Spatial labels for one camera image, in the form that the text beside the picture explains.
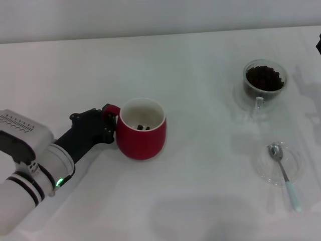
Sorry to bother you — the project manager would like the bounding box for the clear glass cup with handle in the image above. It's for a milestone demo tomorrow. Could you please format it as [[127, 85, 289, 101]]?
[[242, 59, 288, 123]]

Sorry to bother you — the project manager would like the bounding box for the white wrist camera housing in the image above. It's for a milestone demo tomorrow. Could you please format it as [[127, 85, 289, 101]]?
[[0, 109, 55, 164]]

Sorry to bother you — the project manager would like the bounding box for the red ceramic mug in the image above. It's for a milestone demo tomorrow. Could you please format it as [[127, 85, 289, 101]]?
[[103, 98, 168, 160]]

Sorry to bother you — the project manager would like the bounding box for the small clear glass saucer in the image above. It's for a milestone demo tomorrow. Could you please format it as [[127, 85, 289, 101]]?
[[254, 141, 306, 186]]

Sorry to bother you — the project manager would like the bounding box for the metal spoon light blue handle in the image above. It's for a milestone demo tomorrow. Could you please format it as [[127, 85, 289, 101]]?
[[267, 142, 302, 213]]

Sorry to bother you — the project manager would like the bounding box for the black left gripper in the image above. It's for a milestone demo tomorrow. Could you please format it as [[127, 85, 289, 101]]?
[[54, 102, 117, 164]]

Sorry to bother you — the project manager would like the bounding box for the pile of coffee beans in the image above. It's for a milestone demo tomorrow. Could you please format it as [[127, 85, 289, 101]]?
[[244, 65, 285, 100]]

